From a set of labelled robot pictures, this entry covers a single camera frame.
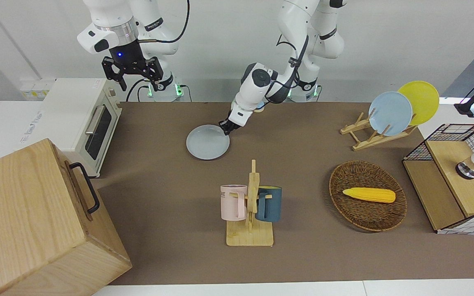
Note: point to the light blue plate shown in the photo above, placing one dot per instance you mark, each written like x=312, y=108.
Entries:
x=389, y=115

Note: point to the gray plate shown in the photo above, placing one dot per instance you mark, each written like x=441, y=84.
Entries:
x=206, y=143

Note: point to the small blue wooden knob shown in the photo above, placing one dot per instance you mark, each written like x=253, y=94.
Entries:
x=259, y=109

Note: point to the dark blue mug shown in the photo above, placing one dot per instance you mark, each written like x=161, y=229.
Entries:
x=272, y=205

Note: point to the wooden mug stand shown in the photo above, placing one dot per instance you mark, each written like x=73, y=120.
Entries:
x=249, y=236

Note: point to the brown wicker basket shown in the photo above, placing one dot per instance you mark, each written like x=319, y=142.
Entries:
x=364, y=216

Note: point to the white toaster oven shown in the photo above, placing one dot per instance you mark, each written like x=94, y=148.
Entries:
x=68, y=111

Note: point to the large wooden box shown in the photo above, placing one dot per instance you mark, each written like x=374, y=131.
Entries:
x=27, y=222

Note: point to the brown table mat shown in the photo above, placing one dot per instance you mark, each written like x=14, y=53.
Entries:
x=179, y=185

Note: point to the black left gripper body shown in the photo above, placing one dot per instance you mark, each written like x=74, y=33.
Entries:
x=229, y=122

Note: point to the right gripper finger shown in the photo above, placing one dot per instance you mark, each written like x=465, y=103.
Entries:
x=155, y=82
x=121, y=83

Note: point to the yellow corn cob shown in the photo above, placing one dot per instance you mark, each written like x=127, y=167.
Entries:
x=369, y=195

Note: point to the pink mug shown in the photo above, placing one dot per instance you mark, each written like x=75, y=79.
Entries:
x=231, y=203

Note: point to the yellow plate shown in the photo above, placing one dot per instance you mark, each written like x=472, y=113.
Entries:
x=424, y=98

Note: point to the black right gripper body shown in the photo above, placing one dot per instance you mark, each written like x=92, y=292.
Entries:
x=128, y=57

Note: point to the wooden plate rack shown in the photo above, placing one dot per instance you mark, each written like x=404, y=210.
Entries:
x=368, y=141

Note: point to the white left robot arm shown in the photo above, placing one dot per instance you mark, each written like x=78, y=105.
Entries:
x=298, y=24

